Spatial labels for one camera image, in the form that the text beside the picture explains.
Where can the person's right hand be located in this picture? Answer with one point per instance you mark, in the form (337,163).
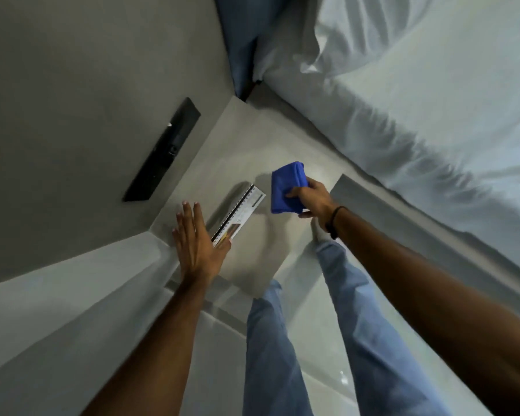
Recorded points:
(318,201)

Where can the person's left hand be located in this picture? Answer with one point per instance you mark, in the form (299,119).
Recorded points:
(197,255)

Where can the person's left middle finger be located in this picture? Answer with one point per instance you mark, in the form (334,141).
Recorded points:
(187,220)

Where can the person's left little finger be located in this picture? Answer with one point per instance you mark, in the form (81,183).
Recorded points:
(174,236)

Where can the person's left thumb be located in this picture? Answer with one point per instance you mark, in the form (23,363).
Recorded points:
(222,246)

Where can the person's right fingers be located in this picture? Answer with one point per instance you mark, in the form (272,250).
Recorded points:
(298,193)

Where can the blue cleaning cloth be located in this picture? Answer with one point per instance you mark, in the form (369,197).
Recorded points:
(286,186)

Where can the person's left forearm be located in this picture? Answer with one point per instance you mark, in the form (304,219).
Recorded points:
(156,355)

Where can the person's right forearm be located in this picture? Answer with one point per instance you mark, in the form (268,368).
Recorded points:
(433,303)

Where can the white spiral-bound desk calendar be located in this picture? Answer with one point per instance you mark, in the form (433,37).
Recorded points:
(239,213)

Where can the black wristband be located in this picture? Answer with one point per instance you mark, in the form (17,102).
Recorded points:
(333,221)

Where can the grey bedside table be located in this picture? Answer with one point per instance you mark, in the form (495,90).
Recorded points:
(251,168)

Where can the person's left leg blue trousers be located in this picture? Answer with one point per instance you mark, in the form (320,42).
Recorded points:
(271,355)

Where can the person's leg blue trousers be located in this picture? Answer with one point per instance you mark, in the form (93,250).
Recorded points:
(372,342)
(271,355)

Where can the grey bed base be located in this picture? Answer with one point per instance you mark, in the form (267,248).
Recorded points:
(416,238)

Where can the white bed duvet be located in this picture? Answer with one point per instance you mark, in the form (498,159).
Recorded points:
(442,125)

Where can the person's right leg blue trousers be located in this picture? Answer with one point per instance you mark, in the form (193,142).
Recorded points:
(372,342)

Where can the white pillow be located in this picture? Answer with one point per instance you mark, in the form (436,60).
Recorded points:
(351,34)

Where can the blue padded headboard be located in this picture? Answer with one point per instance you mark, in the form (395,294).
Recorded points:
(242,34)

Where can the black wall switch panel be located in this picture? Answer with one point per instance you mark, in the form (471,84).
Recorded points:
(161,150)

